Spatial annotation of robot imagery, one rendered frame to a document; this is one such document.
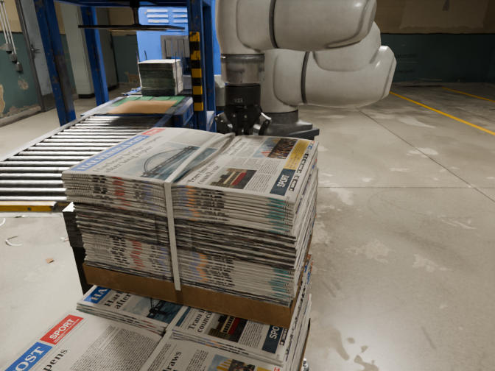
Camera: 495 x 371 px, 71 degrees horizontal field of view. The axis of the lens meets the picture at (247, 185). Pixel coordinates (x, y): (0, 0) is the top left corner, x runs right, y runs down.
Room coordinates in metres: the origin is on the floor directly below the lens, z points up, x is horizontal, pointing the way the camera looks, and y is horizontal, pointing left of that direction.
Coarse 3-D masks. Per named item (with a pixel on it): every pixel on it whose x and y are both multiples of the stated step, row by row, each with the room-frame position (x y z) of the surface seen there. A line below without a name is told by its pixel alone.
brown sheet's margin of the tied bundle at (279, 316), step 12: (204, 300) 0.45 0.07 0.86; (216, 300) 0.44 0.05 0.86; (228, 300) 0.43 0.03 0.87; (240, 300) 0.43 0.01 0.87; (252, 300) 0.42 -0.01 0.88; (228, 312) 0.43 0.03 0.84; (240, 312) 0.43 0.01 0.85; (252, 312) 0.42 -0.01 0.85; (264, 312) 0.42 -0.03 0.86; (276, 312) 0.41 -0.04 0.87; (288, 312) 0.41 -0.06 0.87; (276, 324) 0.41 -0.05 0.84; (288, 324) 0.41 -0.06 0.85
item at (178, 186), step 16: (224, 144) 0.65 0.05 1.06; (192, 160) 0.56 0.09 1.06; (208, 160) 0.55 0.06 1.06; (160, 176) 0.48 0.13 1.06; (192, 176) 0.48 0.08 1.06; (160, 192) 0.46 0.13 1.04; (176, 192) 0.46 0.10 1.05; (160, 208) 0.47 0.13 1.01; (176, 208) 0.46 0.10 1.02; (160, 224) 0.47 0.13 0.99; (176, 224) 0.46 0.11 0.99; (160, 240) 0.47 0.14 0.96; (176, 240) 0.46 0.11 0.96; (160, 256) 0.47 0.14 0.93; (192, 256) 0.46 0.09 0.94; (192, 272) 0.46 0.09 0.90
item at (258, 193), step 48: (240, 144) 0.65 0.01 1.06; (288, 144) 0.64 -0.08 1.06; (192, 192) 0.45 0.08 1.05; (240, 192) 0.43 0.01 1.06; (288, 192) 0.43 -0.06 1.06; (192, 240) 0.45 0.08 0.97; (240, 240) 0.43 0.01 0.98; (288, 240) 0.41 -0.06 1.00; (240, 288) 0.43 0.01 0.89; (288, 288) 0.41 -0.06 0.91
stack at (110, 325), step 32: (96, 288) 0.51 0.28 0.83; (64, 320) 0.43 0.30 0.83; (96, 320) 0.43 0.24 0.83; (128, 320) 0.44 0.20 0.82; (160, 320) 0.43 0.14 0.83; (192, 320) 0.43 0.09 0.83; (224, 320) 0.43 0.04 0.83; (32, 352) 0.37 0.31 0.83; (64, 352) 0.37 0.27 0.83; (96, 352) 0.37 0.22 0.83; (128, 352) 0.37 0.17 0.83; (160, 352) 0.37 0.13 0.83; (192, 352) 0.37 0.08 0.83; (224, 352) 0.37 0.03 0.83; (256, 352) 0.37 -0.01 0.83; (288, 352) 0.40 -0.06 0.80
